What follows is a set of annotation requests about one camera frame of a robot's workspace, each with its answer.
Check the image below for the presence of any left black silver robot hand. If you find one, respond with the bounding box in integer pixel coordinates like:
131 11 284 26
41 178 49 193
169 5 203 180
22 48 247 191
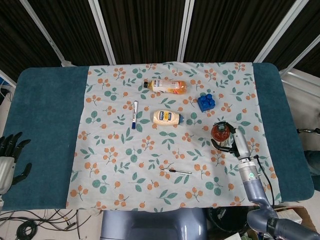
0 131 33 195

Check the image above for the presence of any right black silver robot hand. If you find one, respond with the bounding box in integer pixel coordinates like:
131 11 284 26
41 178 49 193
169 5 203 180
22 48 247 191
211 121 252 161

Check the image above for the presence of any brown sauce jar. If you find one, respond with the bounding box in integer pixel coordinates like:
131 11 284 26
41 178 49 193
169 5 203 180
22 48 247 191
210 122 231 147

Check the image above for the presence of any mayonnaise squeeze bottle blue cap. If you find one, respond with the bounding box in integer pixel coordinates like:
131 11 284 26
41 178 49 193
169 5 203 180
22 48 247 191
153 109 186 126

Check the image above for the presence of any orange juice bottle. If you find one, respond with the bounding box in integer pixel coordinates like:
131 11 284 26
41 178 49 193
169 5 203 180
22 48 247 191
143 79 188 96

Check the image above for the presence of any blue toy building block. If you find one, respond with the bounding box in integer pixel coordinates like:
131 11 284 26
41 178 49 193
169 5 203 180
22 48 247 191
197 93 217 112

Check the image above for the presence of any teal table cover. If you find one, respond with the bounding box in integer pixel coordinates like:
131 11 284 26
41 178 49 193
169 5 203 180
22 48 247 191
1 62 315 212

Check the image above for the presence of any silver pen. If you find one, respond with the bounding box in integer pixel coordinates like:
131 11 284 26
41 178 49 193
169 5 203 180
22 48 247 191
161 168 193 175

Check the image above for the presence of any white carton box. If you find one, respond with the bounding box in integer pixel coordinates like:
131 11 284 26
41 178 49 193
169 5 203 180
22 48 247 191
276 208 304 225

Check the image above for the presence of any floral tablecloth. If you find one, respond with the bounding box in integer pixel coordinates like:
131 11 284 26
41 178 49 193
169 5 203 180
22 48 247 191
65 61 283 214

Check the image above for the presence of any cardboard box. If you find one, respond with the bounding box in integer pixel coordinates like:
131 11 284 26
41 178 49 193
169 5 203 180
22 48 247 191
246 205 317 240

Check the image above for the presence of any white blue marker pen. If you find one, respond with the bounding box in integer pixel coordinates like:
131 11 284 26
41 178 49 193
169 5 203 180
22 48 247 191
131 100 139 130

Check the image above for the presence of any blue-grey robot torso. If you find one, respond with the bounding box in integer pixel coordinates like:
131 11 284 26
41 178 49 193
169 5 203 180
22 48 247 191
99 207 209 240

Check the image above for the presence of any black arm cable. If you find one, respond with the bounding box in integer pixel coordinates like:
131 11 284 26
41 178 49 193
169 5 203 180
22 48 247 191
252 154 276 209

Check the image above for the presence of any black coiled floor cable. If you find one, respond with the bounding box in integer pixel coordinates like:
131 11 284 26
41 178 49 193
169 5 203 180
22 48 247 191
15 220 39 240

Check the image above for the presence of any dark partition panel white frame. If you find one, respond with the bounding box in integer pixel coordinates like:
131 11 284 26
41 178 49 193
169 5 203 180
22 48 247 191
0 0 64 81
21 0 116 67
277 0 320 77
179 0 310 64
89 0 195 65

